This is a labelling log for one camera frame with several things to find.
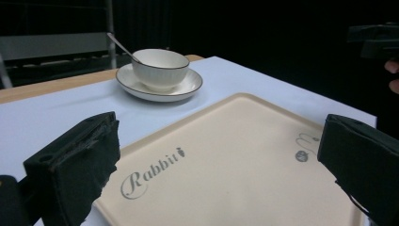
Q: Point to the white ribbed bowl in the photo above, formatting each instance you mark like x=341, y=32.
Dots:
x=163, y=73

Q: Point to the metal spoon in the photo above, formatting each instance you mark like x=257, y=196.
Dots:
x=120, y=46

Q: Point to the metal stand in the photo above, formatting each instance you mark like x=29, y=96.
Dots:
x=110, y=34

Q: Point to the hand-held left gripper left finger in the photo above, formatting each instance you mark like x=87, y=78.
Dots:
x=72, y=166

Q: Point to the beige plastic tray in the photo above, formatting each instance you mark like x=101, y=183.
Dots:
x=232, y=163

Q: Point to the white plate with dark rim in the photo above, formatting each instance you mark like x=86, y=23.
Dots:
x=189, y=84

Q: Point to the grey board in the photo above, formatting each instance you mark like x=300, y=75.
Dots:
x=53, y=45

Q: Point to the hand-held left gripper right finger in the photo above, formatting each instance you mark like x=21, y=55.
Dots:
x=363, y=160

